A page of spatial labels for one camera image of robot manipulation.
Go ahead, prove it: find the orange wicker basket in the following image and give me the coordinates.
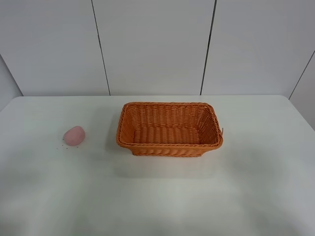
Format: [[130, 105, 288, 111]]
[[116, 102, 223, 157]]

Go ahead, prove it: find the pink peach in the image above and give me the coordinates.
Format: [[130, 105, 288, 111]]
[[63, 126, 86, 146]]

